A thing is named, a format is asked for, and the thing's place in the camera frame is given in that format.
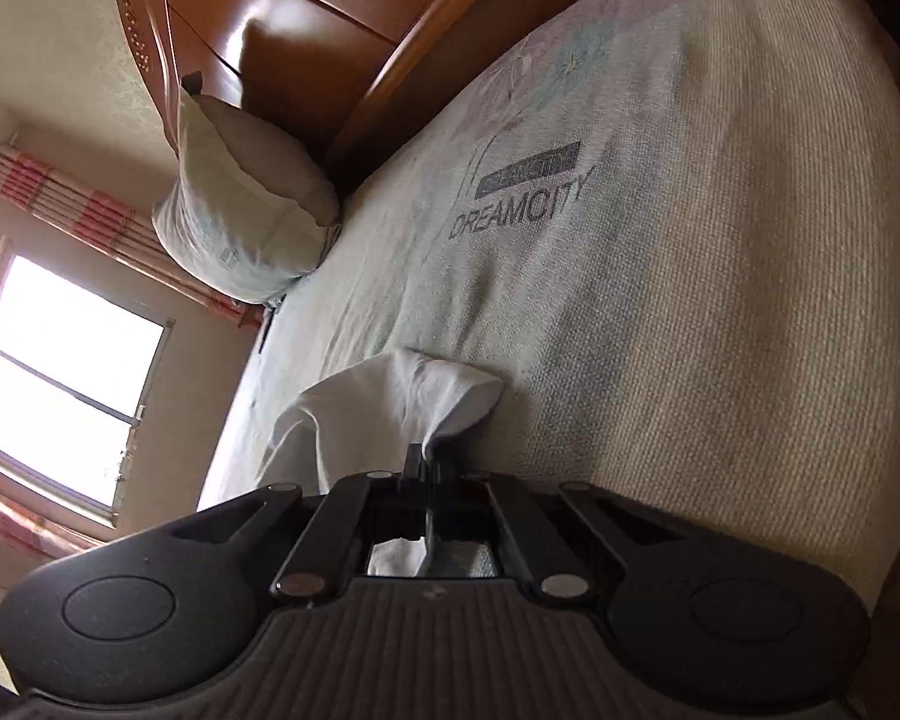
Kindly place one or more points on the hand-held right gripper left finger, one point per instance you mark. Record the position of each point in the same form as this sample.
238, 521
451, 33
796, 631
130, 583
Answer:
414, 495

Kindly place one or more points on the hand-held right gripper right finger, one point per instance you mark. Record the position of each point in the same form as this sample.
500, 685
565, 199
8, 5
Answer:
436, 517

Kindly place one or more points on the white printed t-shirt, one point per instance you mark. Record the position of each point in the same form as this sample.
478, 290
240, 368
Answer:
360, 405

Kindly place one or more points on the large patchwork pillow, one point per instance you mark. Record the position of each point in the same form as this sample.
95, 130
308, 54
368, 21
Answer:
247, 225

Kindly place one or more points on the window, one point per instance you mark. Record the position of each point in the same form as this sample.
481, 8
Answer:
60, 375

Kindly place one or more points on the wooden headboard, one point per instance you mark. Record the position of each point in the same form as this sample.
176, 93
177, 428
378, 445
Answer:
307, 15

